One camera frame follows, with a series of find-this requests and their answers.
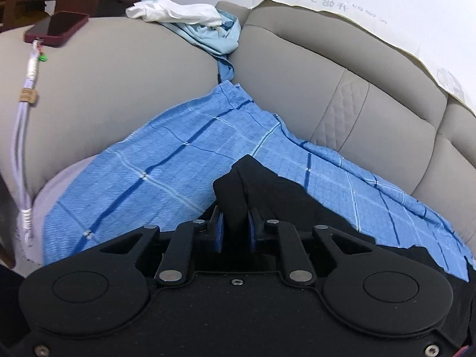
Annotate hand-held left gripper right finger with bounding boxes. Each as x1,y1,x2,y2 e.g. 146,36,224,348
247,208,376,288

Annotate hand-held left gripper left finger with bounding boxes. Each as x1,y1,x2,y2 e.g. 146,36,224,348
100,207,226,288

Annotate black pants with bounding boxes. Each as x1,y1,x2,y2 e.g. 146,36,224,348
212,154,476,350

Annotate blue plaid blanket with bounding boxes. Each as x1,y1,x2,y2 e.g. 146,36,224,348
42,81,475,281

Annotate pale purple cloth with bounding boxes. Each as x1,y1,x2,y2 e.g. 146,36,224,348
15,156,98,266

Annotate grey leather sofa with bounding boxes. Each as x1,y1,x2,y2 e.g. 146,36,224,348
0,1,476,268

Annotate light blue garment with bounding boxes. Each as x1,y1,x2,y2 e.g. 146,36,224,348
158,12,242,82

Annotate white cloth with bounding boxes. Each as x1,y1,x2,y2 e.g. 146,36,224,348
126,0,224,27

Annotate phone in dark red case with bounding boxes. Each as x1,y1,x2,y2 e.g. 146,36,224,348
24,11,90,48

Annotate white phone lanyard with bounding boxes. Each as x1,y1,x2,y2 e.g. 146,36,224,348
13,41,49,248

